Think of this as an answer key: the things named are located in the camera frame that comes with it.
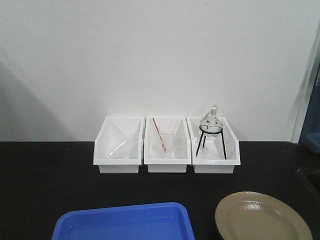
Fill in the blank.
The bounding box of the right white storage bin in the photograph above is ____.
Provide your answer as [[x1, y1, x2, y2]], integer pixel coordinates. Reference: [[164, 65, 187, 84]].
[[186, 117, 241, 174]]

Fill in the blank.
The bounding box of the beige plate with black rim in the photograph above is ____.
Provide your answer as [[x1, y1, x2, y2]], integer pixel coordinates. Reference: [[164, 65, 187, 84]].
[[215, 191, 313, 240]]

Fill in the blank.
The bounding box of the blue plastic tray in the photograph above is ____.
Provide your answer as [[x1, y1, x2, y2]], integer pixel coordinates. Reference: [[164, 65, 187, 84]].
[[51, 202, 195, 240]]

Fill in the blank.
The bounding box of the clear glass stirring rod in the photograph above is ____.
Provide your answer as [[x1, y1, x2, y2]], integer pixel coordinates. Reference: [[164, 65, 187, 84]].
[[106, 140, 131, 159]]

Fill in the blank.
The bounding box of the clear glass beaker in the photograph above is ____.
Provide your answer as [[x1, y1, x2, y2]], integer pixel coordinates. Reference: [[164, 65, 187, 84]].
[[154, 125, 173, 159]]

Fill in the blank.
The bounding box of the left white storage bin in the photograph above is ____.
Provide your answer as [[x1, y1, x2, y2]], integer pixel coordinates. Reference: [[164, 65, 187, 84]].
[[93, 116, 145, 174]]

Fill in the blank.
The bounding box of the middle white storage bin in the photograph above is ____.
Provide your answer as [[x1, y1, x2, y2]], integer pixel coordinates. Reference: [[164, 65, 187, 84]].
[[143, 116, 192, 173]]

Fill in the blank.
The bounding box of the white storage bin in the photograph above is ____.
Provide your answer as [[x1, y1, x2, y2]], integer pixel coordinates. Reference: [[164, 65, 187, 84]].
[[143, 116, 192, 173], [186, 117, 241, 174], [93, 116, 145, 174]]

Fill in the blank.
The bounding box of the black metal tripod stand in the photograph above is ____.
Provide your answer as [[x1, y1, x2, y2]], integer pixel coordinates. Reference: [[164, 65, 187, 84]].
[[195, 125, 227, 160]]

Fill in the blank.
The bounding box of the blue object at right edge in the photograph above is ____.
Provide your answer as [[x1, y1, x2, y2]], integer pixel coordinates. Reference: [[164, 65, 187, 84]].
[[299, 67, 320, 154]]

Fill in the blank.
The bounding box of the glass alcohol lamp flask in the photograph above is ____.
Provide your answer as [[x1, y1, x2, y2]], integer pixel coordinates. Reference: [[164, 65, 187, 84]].
[[199, 105, 223, 138]]

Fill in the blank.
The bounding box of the red glass thermometer rod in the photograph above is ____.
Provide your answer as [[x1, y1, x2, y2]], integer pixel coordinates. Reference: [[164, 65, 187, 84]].
[[152, 117, 167, 152]]

